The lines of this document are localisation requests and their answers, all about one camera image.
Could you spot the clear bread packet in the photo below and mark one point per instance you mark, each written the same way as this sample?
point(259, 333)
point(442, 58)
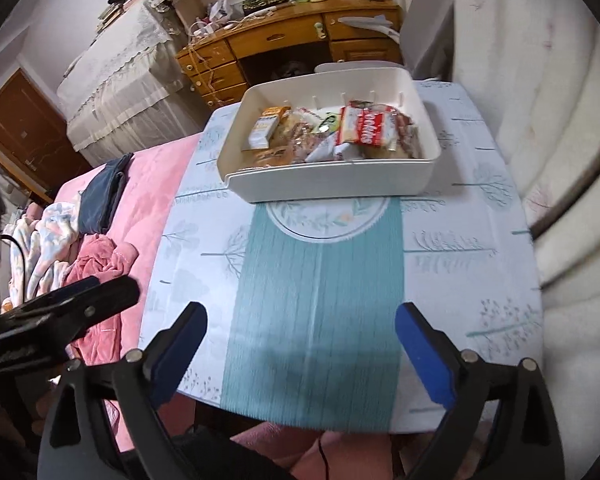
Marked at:
point(272, 156)

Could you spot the white plastic bin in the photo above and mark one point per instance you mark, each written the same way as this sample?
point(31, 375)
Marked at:
point(330, 180)

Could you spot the pink towel garment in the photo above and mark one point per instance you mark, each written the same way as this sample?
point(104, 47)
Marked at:
point(100, 260)

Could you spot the cream leaf print curtain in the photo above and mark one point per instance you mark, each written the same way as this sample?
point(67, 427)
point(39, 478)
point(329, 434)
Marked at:
point(545, 110)

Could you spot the orange oat bar packet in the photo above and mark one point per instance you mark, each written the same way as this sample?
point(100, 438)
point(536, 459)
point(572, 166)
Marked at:
point(265, 127)

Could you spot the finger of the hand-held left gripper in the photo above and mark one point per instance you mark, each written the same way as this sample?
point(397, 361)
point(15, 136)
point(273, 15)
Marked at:
point(95, 305)
point(77, 287)

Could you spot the dark blue pants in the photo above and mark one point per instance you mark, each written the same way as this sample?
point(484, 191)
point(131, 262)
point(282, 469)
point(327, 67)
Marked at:
point(100, 195)

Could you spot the stack of books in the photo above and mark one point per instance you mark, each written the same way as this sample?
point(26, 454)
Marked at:
point(120, 10)

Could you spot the clear white snack packet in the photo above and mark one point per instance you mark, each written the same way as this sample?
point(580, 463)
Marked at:
point(325, 152)

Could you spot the floral blanket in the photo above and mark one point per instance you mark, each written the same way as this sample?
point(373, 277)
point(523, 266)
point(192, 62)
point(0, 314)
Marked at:
point(45, 240)

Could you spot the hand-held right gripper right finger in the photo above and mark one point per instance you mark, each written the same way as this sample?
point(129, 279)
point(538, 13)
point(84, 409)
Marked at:
point(425, 355)

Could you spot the green snack packet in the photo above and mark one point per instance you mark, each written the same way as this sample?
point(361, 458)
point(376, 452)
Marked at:
point(330, 122)

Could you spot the person's left hand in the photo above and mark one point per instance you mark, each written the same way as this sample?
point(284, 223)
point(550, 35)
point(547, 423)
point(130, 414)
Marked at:
point(40, 405)

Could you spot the grey office chair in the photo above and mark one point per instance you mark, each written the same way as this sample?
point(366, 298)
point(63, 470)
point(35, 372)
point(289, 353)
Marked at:
point(425, 25)

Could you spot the white plastic bag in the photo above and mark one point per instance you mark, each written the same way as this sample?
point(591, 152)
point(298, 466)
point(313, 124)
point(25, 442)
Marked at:
point(225, 10)

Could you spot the person's legs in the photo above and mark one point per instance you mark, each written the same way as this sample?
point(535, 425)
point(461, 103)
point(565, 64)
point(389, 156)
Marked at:
point(280, 440)

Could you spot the red clear snack packet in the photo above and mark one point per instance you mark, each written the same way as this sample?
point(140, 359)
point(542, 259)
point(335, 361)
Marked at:
point(367, 125)

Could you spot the pink quilt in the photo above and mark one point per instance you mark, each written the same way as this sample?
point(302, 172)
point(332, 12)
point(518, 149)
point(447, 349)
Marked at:
point(145, 200)

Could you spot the dark green box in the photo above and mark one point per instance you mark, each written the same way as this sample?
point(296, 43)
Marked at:
point(265, 2)

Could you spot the wooden desk with drawers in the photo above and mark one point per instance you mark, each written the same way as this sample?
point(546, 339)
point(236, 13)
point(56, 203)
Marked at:
point(280, 35)

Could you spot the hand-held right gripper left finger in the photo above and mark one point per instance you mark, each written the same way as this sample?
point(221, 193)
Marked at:
point(177, 355)

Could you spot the white lace cover cloth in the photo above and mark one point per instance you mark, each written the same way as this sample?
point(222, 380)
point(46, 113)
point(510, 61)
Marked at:
point(125, 75)

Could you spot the brown wooden door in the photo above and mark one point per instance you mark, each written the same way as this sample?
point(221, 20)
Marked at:
point(25, 130)

